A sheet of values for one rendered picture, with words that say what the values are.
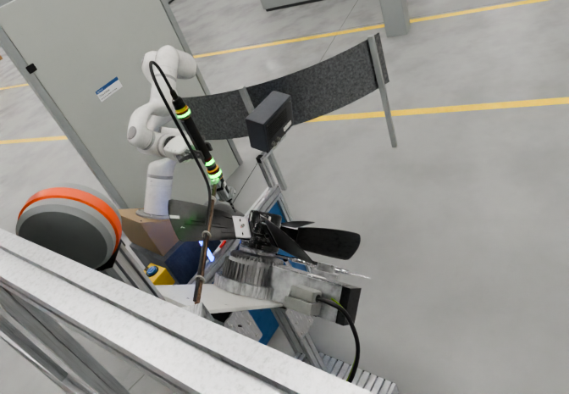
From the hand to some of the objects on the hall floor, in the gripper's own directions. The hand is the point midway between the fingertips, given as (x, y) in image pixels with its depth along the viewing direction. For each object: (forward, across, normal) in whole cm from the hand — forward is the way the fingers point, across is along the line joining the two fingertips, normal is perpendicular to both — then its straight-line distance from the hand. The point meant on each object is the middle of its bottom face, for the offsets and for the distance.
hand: (202, 150), depth 154 cm
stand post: (+14, -10, +155) cm, 156 cm away
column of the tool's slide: (+42, -59, +155) cm, 170 cm away
